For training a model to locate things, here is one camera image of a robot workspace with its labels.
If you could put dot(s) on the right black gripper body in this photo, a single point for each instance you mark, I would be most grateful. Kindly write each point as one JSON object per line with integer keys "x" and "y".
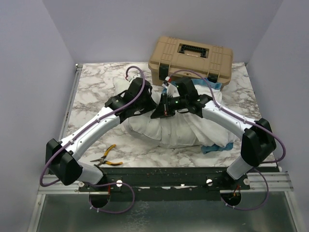
{"x": 176, "y": 103}

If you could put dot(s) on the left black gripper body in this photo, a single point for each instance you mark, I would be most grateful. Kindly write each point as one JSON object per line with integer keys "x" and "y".
{"x": 146, "y": 105}

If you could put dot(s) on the white pillow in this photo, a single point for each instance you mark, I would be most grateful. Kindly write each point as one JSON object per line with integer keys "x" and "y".
{"x": 141, "y": 127}

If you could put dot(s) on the white pillowcase blue trim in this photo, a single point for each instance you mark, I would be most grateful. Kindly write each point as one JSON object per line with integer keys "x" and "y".
{"x": 184, "y": 130}

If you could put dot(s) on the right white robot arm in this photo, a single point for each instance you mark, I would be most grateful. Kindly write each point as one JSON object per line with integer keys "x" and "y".
{"x": 257, "y": 139}

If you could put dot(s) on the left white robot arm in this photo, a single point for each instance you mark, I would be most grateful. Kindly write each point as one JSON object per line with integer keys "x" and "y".
{"x": 62, "y": 157}

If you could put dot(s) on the tan plastic toolbox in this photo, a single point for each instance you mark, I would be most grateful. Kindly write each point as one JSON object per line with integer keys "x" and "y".
{"x": 173, "y": 57}

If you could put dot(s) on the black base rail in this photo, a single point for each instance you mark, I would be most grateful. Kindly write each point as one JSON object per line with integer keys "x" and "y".
{"x": 165, "y": 184}

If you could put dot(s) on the yellow handled pliers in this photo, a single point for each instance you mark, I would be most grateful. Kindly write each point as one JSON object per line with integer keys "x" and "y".
{"x": 102, "y": 160}

